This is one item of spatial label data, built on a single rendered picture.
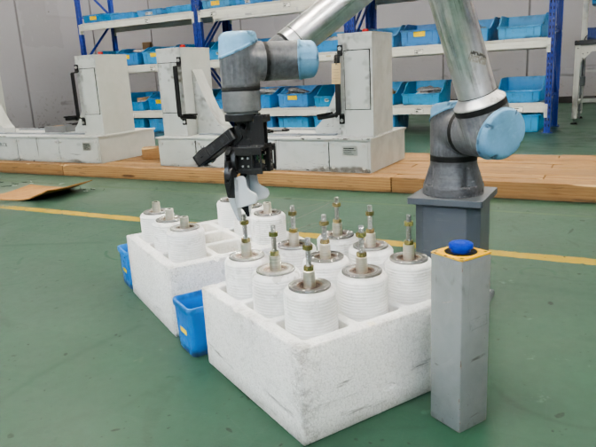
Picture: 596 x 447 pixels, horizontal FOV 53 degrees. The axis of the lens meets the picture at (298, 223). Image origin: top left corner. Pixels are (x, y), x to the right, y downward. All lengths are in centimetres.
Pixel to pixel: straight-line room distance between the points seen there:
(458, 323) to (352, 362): 20
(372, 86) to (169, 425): 235
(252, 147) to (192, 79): 276
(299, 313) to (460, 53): 66
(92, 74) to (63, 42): 462
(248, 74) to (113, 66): 330
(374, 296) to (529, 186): 188
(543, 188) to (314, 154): 119
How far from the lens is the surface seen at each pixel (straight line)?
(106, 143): 434
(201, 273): 150
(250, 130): 118
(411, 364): 118
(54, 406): 133
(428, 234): 154
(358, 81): 321
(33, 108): 853
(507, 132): 139
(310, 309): 103
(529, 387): 129
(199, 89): 388
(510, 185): 292
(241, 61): 116
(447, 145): 150
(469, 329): 105
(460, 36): 135
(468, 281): 102
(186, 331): 141
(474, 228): 152
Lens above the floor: 62
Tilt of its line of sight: 14 degrees down
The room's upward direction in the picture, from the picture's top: 3 degrees counter-clockwise
